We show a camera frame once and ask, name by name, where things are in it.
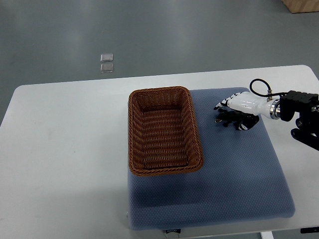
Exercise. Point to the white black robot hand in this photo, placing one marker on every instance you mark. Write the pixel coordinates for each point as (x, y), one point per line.
(252, 106)

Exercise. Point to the dark toy crocodile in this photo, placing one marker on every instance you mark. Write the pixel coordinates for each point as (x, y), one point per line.
(227, 117)

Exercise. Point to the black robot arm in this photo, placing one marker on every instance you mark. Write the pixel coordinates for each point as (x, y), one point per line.
(307, 124)

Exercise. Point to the brown wicker basket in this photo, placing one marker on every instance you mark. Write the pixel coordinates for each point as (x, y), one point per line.
(163, 136)

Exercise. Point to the blue foam cushion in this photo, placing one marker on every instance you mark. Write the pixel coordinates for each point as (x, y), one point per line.
(241, 178)

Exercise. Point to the wooden box corner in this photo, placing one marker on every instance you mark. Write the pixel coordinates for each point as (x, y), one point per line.
(301, 6)

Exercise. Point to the lower metal floor plate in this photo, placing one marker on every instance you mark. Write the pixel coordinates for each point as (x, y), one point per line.
(107, 68)

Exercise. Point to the metal floor plate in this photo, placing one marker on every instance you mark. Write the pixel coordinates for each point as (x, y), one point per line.
(107, 68)
(106, 57)

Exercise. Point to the black table control panel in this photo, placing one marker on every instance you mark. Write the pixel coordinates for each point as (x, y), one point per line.
(309, 230)

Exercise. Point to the upper metal floor plate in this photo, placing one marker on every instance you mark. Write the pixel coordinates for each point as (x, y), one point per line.
(106, 57)

